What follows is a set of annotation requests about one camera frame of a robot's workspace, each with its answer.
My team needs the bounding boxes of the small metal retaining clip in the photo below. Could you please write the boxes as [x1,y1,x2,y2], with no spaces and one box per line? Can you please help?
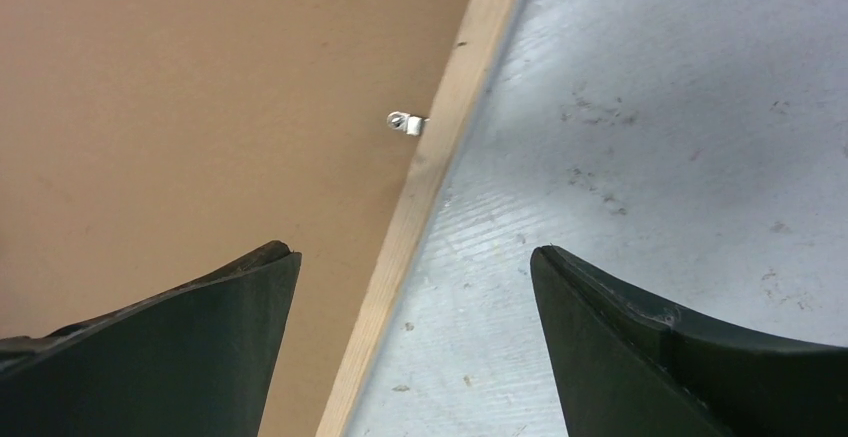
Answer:
[386,111,429,137]

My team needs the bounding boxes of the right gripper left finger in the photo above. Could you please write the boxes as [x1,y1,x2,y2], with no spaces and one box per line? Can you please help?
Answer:
[1,241,302,436]

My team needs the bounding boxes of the white wooden picture frame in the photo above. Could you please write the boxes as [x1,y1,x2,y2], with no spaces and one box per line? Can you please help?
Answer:
[316,0,521,436]

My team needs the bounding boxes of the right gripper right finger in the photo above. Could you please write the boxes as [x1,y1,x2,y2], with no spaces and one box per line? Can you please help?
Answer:
[530,245,847,436]

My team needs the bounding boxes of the brown cardboard backing board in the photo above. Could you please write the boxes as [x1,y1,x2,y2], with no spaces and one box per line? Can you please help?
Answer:
[1,0,468,436]

